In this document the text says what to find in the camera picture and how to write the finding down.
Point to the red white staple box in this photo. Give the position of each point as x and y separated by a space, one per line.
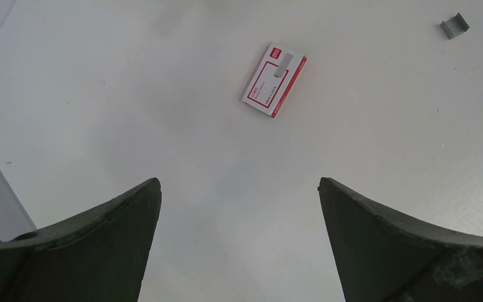
273 79

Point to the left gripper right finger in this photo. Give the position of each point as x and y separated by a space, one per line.
382 254

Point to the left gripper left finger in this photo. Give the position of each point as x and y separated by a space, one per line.
98 255

